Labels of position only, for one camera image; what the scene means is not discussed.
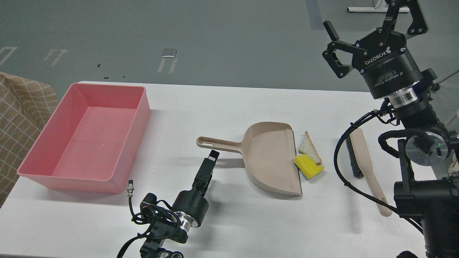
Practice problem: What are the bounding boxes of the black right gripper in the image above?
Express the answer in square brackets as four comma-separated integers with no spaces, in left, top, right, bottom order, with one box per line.
[322,0,429,100]

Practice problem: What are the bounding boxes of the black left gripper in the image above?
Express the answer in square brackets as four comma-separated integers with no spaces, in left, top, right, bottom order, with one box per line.
[172,150,220,227]

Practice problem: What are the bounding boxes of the beige plastic dustpan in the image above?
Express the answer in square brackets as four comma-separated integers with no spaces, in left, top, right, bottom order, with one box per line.
[196,122,303,198]

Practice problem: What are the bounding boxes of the yellow sponge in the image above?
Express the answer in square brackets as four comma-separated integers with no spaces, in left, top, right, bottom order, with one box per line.
[294,154,325,179]

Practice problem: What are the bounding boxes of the triangular bread slice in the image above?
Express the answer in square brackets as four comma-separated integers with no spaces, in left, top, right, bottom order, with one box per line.
[298,131,322,165]

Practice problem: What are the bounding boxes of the beige hand brush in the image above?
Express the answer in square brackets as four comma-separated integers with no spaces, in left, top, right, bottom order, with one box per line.
[345,128,388,204]

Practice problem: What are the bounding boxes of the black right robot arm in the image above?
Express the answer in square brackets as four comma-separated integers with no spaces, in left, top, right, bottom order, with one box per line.
[322,0,459,258]

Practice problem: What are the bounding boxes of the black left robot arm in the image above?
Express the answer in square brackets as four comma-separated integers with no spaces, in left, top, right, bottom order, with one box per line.
[117,150,219,258]

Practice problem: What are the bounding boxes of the pink plastic bin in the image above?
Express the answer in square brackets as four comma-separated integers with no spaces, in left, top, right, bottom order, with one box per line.
[17,83,151,194]

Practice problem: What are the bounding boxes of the white stand base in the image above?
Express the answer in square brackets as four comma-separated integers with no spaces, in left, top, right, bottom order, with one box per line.
[347,7,410,13]

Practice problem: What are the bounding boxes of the chair leg with caster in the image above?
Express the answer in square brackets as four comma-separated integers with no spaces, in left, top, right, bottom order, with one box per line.
[431,69,459,91]

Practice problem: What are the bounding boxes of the brown checkered cloth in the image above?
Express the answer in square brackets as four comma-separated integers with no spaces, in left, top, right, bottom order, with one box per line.
[0,72,59,204]

